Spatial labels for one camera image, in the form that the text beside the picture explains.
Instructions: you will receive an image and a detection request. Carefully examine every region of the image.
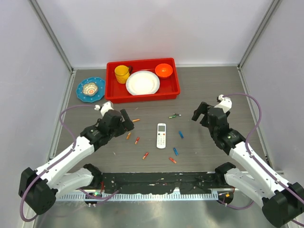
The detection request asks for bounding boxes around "white remote control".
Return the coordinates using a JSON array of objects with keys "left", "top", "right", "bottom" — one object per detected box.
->
[{"left": 156, "top": 123, "right": 166, "bottom": 149}]

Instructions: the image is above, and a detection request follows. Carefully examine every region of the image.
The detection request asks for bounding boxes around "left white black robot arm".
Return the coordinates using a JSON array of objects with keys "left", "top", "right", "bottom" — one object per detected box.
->
[{"left": 19, "top": 102, "right": 134, "bottom": 222}]

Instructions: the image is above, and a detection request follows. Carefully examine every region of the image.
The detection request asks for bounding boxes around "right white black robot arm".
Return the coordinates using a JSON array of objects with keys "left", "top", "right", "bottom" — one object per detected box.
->
[{"left": 192, "top": 99, "right": 304, "bottom": 228}]

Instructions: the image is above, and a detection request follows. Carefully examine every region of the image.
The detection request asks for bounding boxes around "red battery bottom left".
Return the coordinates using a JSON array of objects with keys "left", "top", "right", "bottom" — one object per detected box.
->
[{"left": 142, "top": 152, "right": 149, "bottom": 160}]

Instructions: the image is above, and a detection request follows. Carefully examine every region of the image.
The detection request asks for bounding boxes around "blue dotted plate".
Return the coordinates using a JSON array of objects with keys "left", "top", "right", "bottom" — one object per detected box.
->
[{"left": 76, "top": 77, "right": 105, "bottom": 103}]

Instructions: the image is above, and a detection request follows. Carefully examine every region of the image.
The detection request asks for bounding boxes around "red plastic tray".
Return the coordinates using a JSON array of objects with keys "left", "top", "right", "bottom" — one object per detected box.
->
[{"left": 104, "top": 57, "right": 181, "bottom": 103}]

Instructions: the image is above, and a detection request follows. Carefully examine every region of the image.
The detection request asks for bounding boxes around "small patterned bowl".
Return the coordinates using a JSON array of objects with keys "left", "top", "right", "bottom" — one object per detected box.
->
[{"left": 82, "top": 82, "right": 98, "bottom": 96}]

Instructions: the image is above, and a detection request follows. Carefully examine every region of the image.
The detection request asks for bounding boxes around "white paper plate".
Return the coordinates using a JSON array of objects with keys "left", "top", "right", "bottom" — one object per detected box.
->
[{"left": 126, "top": 70, "right": 160, "bottom": 95}]

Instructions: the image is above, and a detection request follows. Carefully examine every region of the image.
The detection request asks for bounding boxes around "yellow mug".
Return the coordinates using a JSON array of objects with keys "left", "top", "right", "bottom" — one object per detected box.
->
[{"left": 114, "top": 65, "right": 133, "bottom": 84}]

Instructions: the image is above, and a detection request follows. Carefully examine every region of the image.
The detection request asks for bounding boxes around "orange bowl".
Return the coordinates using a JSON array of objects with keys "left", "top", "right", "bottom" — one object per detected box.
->
[{"left": 155, "top": 63, "right": 173, "bottom": 78}]

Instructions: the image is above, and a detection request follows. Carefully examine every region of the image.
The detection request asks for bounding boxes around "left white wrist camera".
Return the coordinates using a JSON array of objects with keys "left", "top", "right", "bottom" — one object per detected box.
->
[{"left": 94, "top": 101, "right": 113, "bottom": 117}]

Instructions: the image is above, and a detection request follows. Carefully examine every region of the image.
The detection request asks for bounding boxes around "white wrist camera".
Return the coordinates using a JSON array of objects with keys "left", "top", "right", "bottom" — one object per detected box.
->
[
  {"left": 215, "top": 95, "right": 232, "bottom": 113},
  {"left": 94, "top": 101, "right": 113, "bottom": 117}
]

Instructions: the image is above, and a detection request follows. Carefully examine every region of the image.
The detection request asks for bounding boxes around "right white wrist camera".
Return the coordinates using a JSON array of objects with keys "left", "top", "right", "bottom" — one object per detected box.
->
[{"left": 215, "top": 95, "right": 232, "bottom": 113}]

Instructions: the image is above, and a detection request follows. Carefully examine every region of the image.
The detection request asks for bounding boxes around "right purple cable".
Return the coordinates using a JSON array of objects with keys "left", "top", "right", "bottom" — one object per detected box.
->
[{"left": 217, "top": 93, "right": 304, "bottom": 228}]

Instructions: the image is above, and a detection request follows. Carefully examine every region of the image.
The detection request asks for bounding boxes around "purple cable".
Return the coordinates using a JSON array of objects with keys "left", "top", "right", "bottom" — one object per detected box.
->
[
  {"left": 19, "top": 104, "right": 119, "bottom": 222},
  {"left": 217, "top": 93, "right": 304, "bottom": 228}
]

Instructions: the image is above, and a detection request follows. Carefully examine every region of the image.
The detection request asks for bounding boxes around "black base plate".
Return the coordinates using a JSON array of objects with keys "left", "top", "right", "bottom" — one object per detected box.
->
[{"left": 73, "top": 171, "right": 238, "bottom": 195}]

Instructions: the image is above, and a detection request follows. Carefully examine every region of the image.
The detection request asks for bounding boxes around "slotted cable duct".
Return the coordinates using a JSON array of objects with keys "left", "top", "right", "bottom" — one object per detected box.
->
[{"left": 57, "top": 191, "right": 219, "bottom": 202}]

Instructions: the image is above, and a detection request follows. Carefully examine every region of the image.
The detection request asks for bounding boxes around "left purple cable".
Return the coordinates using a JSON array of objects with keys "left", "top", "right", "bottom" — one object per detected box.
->
[{"left": 19, "top": 104, "right": 119, "bottom": 222}]

